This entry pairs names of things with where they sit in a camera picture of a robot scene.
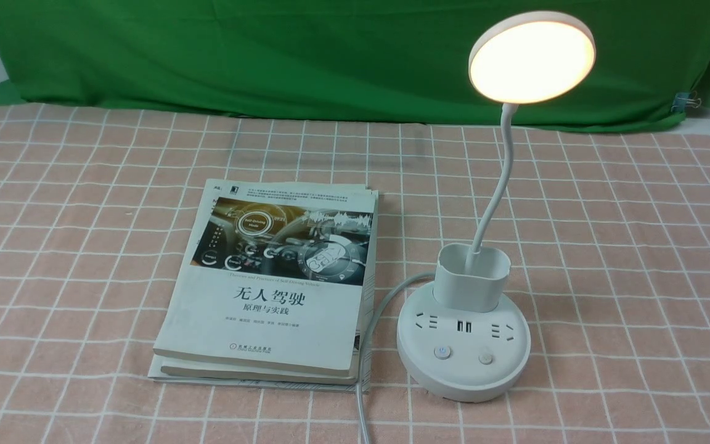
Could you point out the green backdrop cloth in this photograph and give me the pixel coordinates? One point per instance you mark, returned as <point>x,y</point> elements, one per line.
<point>387,61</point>

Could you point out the binder clip on backdrop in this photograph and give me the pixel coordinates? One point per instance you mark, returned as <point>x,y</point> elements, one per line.
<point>685,100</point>

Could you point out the white self-driving textbook top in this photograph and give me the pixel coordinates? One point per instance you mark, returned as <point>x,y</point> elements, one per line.
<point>269,308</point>

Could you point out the pink checkered tablecloth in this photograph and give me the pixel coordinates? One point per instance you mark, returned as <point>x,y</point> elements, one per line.
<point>609,238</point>

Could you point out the white desk lamp with socket base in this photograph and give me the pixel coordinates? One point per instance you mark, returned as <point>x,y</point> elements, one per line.
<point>459,336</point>

